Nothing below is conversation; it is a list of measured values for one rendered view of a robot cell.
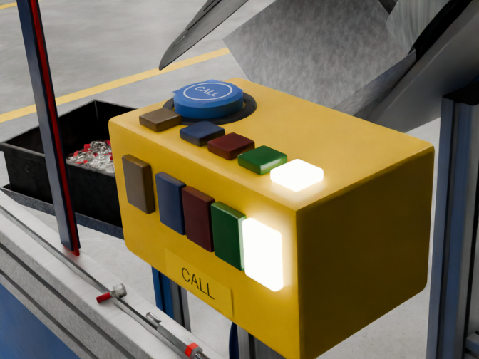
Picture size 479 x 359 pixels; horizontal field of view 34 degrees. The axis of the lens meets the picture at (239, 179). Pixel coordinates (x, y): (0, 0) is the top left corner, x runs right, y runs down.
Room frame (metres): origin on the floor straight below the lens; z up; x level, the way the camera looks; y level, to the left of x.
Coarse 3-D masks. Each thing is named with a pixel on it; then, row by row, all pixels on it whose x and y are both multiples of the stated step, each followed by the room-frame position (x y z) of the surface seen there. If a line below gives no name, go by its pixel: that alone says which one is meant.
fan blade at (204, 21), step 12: (216, 0) 0.93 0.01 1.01; (228, 0) 0.90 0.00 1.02; (240, 0) 0.87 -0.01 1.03; (204, 12) 0.93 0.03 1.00; (216, 12) 0.89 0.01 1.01; (228, 12) 0.87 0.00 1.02; (192, 24) 0.93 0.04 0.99; (204, 24) 0.89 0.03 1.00; (216, 24) 0.86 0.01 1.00; (180, 36) 0.93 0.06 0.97; (192, 36) 0.88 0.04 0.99; (204, 36) 0.85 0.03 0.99; (168, 48) 0.93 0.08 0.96; (180, 48) 0.87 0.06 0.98; (168, 60) 0.86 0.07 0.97
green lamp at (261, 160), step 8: (248, 152) 0.35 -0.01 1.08; (256, 152) 0.35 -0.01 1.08; (264, 152) 0.35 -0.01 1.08; (272, 152) 0.35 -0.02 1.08; (280, 152) 0.34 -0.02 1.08; (240, 160) 0.34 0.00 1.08; (248, 160) 0.34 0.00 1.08; (256, 160) 0.34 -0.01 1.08; (264, 160) 0.34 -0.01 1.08; (272, 160) 0.34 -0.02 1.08; (280, 160) 0.34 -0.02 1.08; (248, 168) 0.34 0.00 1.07; (256, 168) 0.33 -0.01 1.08; (264, 168) 0.33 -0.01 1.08; (272, 168) 0.34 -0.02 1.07
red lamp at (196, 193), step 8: (184, 192) 0.35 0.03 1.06; (192, 192) 0.35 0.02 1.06; (200, 192) 0.35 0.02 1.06; (184, 200) 0.35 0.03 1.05; (192, 200) 0.35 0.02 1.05; (200, 200) 0.34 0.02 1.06; (208, 200) 0.34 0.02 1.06; (184, 208) 0.35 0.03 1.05; (192, 208) 0.35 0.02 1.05; (200, 208) 0.34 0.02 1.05; (208, 208) 0.34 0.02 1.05; (184, 216) 0.36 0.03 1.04; (192, 216) 0.35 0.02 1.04; (200, 216) 0.34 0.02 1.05; (208, 216) 0.34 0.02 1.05; (192, 224) 0.35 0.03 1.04; (200, 224) 0.34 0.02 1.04; (208, 224) 0.34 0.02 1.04; (192, 232) 0.35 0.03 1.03; (200, 232) 0.34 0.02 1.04; (208, 232) 0.34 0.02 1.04; (192, 240) 0.35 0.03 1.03; (200, 240) 0.34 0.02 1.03; (208, 240) 0.34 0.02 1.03; (208, 248) 0.34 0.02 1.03
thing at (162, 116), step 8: (152, 112) 0.41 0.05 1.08; (160, 112) 0.41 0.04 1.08; (168, 112) 0.41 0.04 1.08; (144, 120) 0.40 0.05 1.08; (152, 120) 0.40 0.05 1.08; (160, 120) 0.40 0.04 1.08; (168, 120) 0.40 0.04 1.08; (176, 120) 0.40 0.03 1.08; (152, 128) 0.40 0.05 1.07; (160, 128) 0.39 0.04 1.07
